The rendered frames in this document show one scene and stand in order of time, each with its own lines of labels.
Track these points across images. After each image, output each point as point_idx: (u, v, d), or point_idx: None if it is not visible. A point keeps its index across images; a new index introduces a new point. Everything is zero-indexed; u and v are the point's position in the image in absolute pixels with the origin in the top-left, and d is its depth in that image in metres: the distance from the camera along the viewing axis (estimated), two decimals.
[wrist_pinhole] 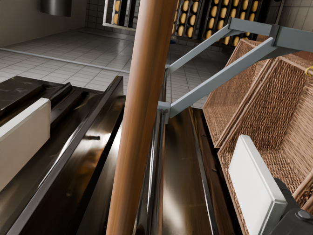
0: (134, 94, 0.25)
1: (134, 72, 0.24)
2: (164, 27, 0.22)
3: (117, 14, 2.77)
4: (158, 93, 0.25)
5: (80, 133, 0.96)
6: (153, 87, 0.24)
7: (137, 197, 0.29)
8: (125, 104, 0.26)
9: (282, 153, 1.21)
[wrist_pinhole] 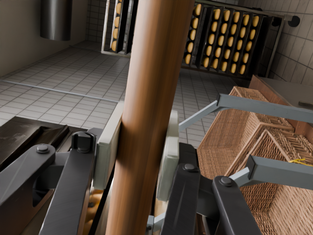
0: (129, 142, 0.17)
1: (129, 111, 0.17)
2: (172, 49, 0.15)
3: (115, 41, 2.80)
4: (163, 139, 0.18)
5: None
6: (156, 133, 0.17)
7: None
8: (118, 153, 0.18)
9: (270, 217, 1.24)
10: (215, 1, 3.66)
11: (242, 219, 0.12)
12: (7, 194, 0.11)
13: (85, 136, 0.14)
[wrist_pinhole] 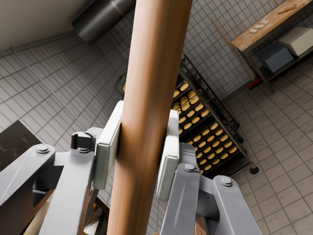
0: (128, 143, 0.17)
1: (128, 112, 0.17)
2: (170, 50, 0.15)
3: None
4: (163, 140, 0.18)
5: None
6: (155, 134, 0.17)
7: None
8: (118, 154, 0.19)
9: None
10: (215, 95, 4.13)
11: (242, 219, 0.12)
12: (7, 194, 0.11)
13: (85, 136, 0.14)
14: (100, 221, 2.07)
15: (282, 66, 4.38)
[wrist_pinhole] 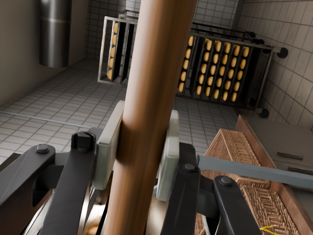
0: (129, 141, 0.17)
1: (130, 110, 0.17)
2: (173, 49, 0.15)
3: (111, 70, 2.91)
4: (163, 138, 0.18)
5: None
6: (156, 132, 0.17)
7: None
8: (118, 152, 0.18)
9: None
10: (209, 25, 3.77)
11: (243, 219, 0.11)
12: (7, 194, 0.11)
13: (85, 136, 0.14)
14: None
15: None
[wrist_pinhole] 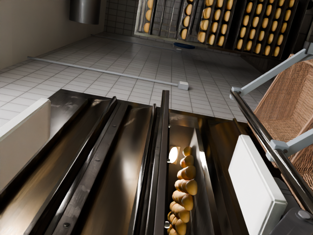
0: None
1: None
2: None
3: (148, 23, 2.77)
4: None
5: (162, 160, 0.96)
6: None
7: None
8: None
9: None
10: None
11: None
12: None
13: None
14: (196, 125, 1.79)
15: None
